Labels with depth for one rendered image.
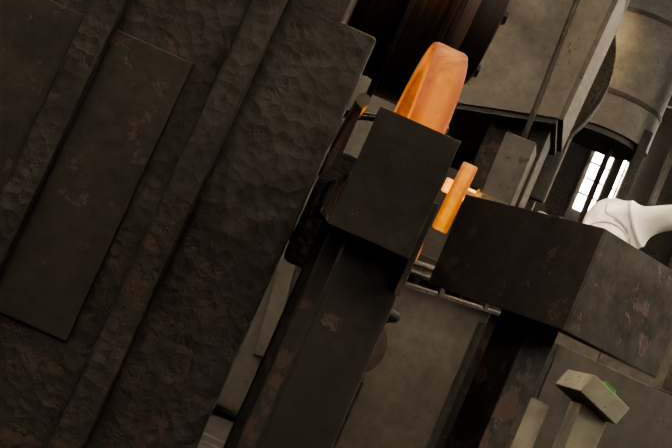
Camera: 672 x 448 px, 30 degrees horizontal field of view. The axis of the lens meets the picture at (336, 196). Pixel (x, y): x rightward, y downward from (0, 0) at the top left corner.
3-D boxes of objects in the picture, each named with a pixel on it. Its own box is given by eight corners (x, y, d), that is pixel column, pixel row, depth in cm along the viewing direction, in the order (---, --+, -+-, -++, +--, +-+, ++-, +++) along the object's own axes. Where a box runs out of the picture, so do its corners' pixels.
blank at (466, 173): (465, 157, 254) (480, 164, 254) (463, 163, 270) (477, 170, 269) (431, 226, 254) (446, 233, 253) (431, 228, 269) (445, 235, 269)
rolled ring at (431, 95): (447, 69, 125) (416, 55, 125) (487, 38, 106) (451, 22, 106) (373, 239, 123) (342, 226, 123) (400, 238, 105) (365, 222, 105)
